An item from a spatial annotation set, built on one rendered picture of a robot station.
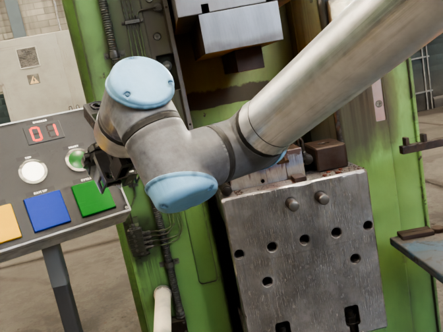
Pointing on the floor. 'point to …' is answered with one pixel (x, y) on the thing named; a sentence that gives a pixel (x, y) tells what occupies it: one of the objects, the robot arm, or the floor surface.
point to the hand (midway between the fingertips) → (99, 173)
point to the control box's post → (62, 288)
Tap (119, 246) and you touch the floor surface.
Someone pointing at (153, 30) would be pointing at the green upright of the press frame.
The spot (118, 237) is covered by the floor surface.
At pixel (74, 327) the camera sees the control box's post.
